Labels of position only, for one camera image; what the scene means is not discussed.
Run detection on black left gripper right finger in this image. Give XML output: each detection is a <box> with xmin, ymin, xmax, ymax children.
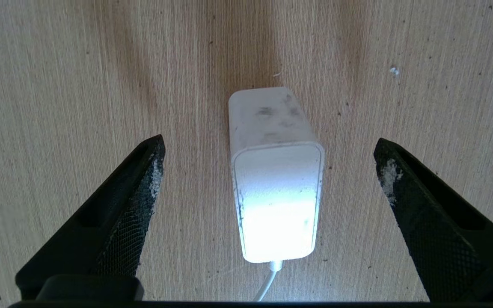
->
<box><xmin>374</xmin><ymin>137</ymin><xmax>493</xmax><ymax>302</ymax></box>

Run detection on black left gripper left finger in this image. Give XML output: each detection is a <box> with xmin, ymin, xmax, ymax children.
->
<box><xmin>15</xmin><ymin>134</ymin><xmax>166</xmax><ymax>302</ymax></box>

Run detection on white power adapter block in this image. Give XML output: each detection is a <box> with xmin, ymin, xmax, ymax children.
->
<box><xmin>228</xmin><ymin>87</ymin><xmax>326</xmax><ymax>264</ymax></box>

